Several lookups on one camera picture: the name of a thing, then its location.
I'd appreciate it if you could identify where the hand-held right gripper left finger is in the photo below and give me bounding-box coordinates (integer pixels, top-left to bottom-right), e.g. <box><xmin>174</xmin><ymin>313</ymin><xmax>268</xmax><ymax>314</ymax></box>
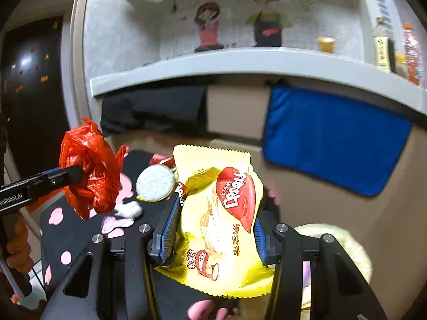
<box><xmin>40</xmin><ymin>191</ymin><xmax>183</xmax><ymax>320</ymax></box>

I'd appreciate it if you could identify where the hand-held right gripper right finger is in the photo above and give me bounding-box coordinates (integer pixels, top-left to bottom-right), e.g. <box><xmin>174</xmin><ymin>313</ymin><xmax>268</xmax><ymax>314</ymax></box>
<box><xmin>254</xmin><ymin>208</ymin><xmax>389</xmax><ymax>320</ymax></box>

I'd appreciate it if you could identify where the red plastic bag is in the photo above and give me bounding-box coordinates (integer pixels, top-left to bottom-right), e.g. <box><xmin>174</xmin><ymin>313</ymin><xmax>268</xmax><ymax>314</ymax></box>
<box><xmin>59</xmin><ymin>117</ymin><xmax>130</xmax><ymax>221</ymax></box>

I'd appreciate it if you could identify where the yellow wafer packet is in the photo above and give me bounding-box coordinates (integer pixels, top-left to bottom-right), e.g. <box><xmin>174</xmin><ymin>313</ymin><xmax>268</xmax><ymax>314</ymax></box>
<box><xmin>154</xmin><ymin>144</ymin><xmax>277</xmax><ymax>299</ymax></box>

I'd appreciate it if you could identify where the person's left hand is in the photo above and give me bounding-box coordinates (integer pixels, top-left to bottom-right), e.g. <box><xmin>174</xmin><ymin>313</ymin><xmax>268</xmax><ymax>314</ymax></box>
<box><xmin>5</xmin><ymin>211</ymin><xmax>33</xmax><ymax>275</ymax></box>

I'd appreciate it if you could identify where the white crumpled tissue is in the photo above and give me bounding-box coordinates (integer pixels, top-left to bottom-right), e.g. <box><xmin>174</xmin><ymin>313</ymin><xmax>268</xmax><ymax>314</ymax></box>
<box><xmin>115</xmin><ymin>201</ymin><xmax>142</xmax><ymax>217</ymax></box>

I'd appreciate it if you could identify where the black blanket with pink print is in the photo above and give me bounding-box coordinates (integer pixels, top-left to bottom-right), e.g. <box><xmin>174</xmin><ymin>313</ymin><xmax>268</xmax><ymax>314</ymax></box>
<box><xmin>39</xmin><ymin>150</ymin><xmax>241</xmax><ymax>320</ymax></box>

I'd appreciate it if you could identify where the black door with stickers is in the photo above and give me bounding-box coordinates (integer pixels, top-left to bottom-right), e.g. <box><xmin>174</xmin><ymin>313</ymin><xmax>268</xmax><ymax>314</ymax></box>
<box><xmin>0</xmin><ymin>16</ymin><xmax>69</xmax><ymax>190</ymax></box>

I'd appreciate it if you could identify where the black hanging cloth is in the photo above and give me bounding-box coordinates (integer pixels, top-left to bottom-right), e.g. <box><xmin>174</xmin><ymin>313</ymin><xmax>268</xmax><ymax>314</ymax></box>
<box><xmin>100</xmin><ymin>85</ymin><xmax>209</xmax><ymax>137</ymax></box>

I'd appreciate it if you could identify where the wooden kitchen cabinet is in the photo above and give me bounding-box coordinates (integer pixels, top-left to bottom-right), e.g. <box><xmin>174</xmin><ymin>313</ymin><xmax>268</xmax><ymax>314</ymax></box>
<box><xmin>110</xmin><ymin>83</ymin><xmax>427</xmax><ymax>320</ymax></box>

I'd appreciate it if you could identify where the blue towel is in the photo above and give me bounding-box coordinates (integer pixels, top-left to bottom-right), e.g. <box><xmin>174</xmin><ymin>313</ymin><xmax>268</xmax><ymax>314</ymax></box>
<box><xmin>262</xmin><ymin>85</ymin><xmax>412</xmax><ymax>197</ymax></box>

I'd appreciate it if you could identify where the grey stone counter ledge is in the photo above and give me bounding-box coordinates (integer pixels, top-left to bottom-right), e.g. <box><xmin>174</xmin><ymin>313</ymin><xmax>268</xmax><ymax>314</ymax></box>
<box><xmin>90</xmin><ymin>47</ymin><xmax>427</xmax><ymax>115</ymax></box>

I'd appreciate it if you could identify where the yellow cup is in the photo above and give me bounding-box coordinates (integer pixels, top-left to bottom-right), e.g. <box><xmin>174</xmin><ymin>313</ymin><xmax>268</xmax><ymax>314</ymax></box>
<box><xmin>316</xmin><ymin>37</ymin><xmax>336</xmax><ymax>53</ymax></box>

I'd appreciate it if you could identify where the dark soy sauce bottle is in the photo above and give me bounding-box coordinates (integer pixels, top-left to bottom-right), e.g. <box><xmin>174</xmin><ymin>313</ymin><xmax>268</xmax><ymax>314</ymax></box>
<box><xmin>373</xmin><ymin>17</ymin><xmax>396</xmax><ymax>73</ymax></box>

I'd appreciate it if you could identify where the orange cap plastic bottle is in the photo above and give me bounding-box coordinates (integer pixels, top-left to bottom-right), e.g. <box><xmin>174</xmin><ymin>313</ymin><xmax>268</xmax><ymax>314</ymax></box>
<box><xmin>401</xmin><ymin>23</ymin><xmax>421</xmax><ymax>85</ymax></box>

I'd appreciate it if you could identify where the white vented panel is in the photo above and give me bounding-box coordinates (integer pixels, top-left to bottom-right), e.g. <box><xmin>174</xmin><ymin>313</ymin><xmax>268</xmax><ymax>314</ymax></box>
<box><xmin>358</xmin><ymin>0</ymin><xmax>401</xmax><ymax>34</ymax></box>

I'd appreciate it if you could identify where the cartoon wall sticker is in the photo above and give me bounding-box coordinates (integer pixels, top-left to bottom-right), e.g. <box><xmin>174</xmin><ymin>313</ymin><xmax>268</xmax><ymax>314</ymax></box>
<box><xmin>158</xmin><ymin>0</ymin><xmax>364</xmax><ymax>61</ymax></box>

